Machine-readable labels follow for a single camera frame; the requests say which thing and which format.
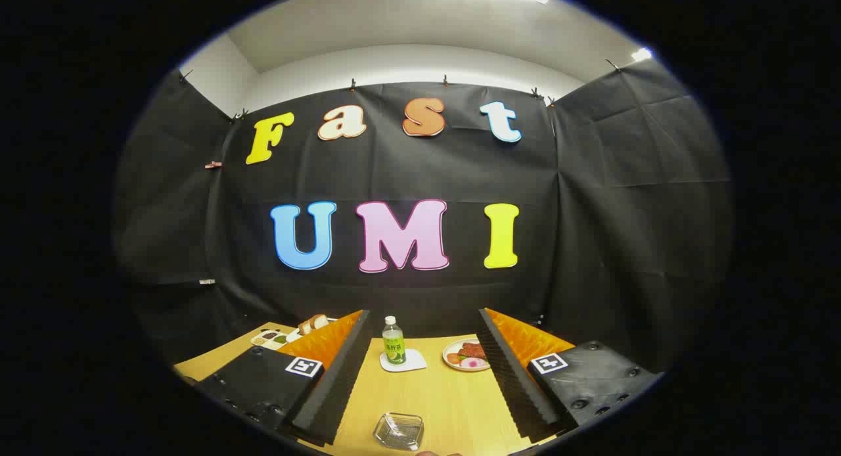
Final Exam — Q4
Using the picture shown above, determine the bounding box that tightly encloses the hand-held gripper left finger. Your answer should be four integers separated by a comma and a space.
194, 309, 373, 447

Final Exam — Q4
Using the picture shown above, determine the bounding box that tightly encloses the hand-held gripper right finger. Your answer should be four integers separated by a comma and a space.
478, 308, 663, 444

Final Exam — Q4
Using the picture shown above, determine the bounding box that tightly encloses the white plate with food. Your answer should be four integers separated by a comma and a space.
442, 338, 491, 373

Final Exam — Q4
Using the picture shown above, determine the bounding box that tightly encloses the green label drink bottle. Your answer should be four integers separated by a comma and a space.
382, 315, 407, 366

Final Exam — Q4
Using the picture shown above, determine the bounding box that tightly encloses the white toaster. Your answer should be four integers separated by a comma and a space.
286, 318, 339, 344

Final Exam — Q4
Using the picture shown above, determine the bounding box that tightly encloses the white square coaster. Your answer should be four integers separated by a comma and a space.
379, 348, 428, 373

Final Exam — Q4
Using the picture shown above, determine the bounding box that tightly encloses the white divided bean dish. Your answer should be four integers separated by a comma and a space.
250, 329, 290, 350

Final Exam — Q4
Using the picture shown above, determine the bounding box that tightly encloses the metal wire rack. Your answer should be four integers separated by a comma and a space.
373, 413, 425, 451

